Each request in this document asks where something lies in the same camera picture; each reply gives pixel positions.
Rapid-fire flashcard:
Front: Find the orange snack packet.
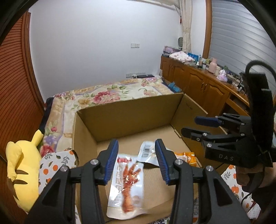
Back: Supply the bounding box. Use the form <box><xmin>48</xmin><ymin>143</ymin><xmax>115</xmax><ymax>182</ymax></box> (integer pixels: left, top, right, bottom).
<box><xmin>175</xmin><ymin>152</ymin><xmax>197</xmax><ymax>167</ymax></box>

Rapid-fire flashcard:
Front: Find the silver back label pouch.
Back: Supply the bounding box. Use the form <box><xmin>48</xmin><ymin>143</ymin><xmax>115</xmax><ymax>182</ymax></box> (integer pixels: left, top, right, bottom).
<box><xmin>137</xmin><ymin>141</ymin><xmax>159</xmax><ymax>167</ymax></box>

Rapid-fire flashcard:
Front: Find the chicken feet snack packet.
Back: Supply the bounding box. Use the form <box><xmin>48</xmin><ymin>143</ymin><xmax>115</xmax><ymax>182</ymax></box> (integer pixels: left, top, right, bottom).
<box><xmin>107</xmin><ymin>154</ymin><xmax>146</xmax><ymax>220</ymax></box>

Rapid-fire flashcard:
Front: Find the right hand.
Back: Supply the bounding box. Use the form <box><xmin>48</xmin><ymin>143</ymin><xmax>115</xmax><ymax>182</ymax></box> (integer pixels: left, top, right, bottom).
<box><xmin>235</xmin><ymin>162</ymin><xmax>275</xmax><ymax>188</ymax></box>

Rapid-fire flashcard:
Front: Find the wooden sideboard cabinet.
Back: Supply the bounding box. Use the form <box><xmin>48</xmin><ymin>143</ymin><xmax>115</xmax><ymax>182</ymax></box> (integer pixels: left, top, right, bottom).
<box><xmin>160</xmin><ymin>56</ymin><xmax>249</xmax><ymax>117</ymax></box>

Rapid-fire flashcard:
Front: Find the brown cardboard box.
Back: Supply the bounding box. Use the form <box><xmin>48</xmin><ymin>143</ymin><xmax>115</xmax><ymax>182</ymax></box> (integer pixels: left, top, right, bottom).
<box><xmin>72</xmin><ymin>92</ymin><xmax>228</xmax><ymax>224</ymax></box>

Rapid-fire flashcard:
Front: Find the orange print bed cover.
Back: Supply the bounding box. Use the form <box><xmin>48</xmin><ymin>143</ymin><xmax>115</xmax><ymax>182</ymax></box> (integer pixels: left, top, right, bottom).
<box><xmin>38</xmin><ymin>148</ymin><xmax>261</xmax><ymax>220</ymax></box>

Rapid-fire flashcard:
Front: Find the pink bottle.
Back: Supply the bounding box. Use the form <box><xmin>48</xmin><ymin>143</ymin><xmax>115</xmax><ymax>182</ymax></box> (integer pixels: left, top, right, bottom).
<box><xmin>208</xmin><ymin>58</ymin><xmax>217</xmax><ymax>73</ymax></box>

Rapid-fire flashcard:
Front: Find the folded floral cloth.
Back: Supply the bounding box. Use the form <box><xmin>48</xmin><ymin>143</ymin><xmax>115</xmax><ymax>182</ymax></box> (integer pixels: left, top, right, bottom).
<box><xmin>169</xmin><ymin>51</ymin><xmax>195</xmax><ymax>63</ymax></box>

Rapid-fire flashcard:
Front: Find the floral quilt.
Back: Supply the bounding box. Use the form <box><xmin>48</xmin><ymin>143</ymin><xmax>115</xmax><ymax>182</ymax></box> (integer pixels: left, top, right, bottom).
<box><xmin>38</xmin><ymin>77</ymin><xmax>172</xmax><ymax>156</ymax></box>

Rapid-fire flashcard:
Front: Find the grey window blind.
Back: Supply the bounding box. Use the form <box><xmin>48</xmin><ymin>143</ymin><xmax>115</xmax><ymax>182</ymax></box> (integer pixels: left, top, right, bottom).
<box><xmin>209</xmin><ymin>1</ymin><xmax>275</xmax><ymax>74</ymax></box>

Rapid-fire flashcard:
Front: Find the wooden louvre wardrobe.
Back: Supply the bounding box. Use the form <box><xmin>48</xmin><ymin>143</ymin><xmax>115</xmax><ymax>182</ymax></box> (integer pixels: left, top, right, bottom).
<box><xmin>1</xmin><ymin>12</ymin><xmax>44</xmax><ymax>223</ymax></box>

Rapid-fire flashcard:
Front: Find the cream curtain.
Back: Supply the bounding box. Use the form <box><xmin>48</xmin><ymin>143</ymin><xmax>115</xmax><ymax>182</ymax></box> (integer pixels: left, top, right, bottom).
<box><xmin>179</xmin><ymin>0</ymin><xmax>192</xmax><ymax>53</ymax></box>

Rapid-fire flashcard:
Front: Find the white wall switch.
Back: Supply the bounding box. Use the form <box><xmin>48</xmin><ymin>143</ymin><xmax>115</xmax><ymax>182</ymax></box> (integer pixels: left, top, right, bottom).
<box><xmin>131</xmin><ymin>43</ymin><xmax>140</xmax><ymax>48</ymax></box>

